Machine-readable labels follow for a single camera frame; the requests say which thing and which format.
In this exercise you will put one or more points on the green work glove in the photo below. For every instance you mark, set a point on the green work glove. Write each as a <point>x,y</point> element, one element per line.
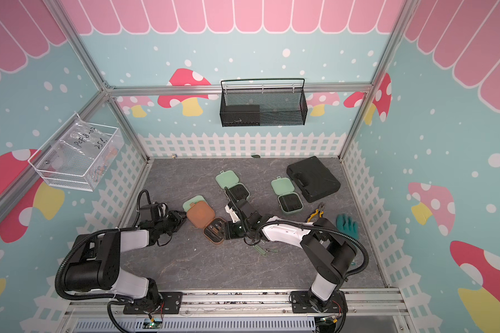
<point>346,225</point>

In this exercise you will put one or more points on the black wire wall basket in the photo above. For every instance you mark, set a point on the black wire wall basket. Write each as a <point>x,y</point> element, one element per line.
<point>282,101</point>

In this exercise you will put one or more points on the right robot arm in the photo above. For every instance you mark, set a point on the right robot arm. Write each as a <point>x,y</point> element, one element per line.
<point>334,252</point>

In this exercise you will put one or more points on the black plastic tool case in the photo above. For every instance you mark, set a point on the black plastic tool case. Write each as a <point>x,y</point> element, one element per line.
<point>313,178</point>

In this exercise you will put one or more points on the brown case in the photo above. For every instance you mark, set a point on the brown case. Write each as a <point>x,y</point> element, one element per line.
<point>203,217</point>

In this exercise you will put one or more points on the green case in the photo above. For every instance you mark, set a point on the green case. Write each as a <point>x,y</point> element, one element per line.
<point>192,201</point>
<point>230,180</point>
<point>289,201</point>

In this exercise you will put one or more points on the yellow handled pliers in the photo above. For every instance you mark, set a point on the yellow handled pliers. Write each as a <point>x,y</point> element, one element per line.
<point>316,214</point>

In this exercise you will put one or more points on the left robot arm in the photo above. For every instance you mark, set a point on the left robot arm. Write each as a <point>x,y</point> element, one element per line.
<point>92,269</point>

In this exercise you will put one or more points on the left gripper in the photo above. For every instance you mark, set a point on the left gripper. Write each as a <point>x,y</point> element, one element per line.
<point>178,220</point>

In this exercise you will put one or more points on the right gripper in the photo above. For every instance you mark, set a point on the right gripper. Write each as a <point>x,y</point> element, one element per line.
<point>228,230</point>

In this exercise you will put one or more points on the black box in basket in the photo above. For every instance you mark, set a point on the black box in basket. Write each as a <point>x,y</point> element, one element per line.
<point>240,115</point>

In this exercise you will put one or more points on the front aluminium rail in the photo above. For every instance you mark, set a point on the front aluminium rail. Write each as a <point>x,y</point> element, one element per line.
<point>195,303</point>

